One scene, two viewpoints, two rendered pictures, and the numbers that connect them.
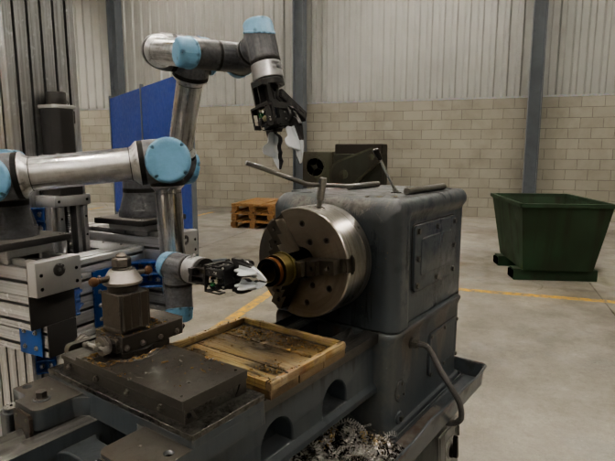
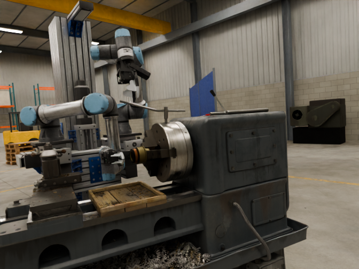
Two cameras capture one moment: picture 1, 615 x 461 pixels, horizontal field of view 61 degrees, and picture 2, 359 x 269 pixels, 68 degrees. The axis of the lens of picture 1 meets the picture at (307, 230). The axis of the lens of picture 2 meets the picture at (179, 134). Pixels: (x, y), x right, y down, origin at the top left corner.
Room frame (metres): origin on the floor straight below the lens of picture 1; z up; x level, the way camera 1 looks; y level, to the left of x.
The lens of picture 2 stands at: (0.25, -0.72, 1.26)
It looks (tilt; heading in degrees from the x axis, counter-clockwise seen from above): 4 degrees down; 27
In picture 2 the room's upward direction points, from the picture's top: 4 degrees counter-clockwise
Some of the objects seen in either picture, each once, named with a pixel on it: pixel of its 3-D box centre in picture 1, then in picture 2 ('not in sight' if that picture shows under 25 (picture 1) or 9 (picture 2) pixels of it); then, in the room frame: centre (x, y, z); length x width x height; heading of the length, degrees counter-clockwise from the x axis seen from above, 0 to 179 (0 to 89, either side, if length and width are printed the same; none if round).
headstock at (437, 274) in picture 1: (373, 245); (225, 146); (1.80, -0.23, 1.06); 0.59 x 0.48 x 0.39; 144
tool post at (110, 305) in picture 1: (127, 305); (51, 166); (1.06, 0.38, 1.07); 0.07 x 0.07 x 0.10; 54
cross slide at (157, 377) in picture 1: (144, 368); (52, 195); (1.02, 0.34, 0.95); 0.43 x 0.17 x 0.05; 54
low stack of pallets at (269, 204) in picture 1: (264, 212); not in sight; (9.73, 0.82, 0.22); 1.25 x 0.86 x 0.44; 164
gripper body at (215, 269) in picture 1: (216, 274); (111, 157); (1.31, 0.24, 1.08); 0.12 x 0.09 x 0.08; 54
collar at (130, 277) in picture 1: (122, 275); (48, 152); (1.06, 0.39, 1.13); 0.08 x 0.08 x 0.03
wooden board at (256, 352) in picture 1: (254, 350); (124, 196); (1.27, 0.13, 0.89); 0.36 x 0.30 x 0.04; 54
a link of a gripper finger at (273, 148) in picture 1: (271, 150); (129, 93); (1.31, 0.09, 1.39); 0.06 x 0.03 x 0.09; 144
